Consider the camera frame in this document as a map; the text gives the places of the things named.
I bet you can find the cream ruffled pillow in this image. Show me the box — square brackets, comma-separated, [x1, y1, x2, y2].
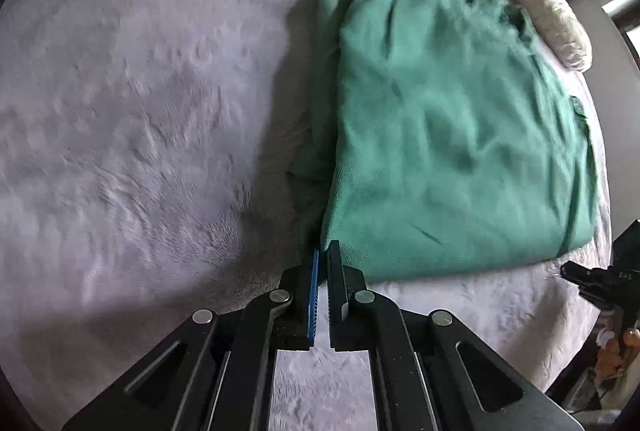
[495, 0, 594, 73]

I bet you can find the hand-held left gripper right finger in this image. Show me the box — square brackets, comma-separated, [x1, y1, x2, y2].
[325, 239, 584, 431]

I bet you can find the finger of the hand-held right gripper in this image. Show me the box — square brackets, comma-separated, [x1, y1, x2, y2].
[559, 261, 610, 301]

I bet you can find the green work jacket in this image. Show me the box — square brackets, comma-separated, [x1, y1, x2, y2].
[287, 0, 601, 284]

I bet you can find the grey fuzzy blanket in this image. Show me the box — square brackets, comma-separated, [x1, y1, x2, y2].
[0, 0, 615, 431]

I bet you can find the orange object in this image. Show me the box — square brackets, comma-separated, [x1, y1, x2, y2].
[596, 325, 640, 383]

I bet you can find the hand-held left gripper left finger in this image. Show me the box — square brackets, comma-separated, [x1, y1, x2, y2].
[62, 248, 321, 431]

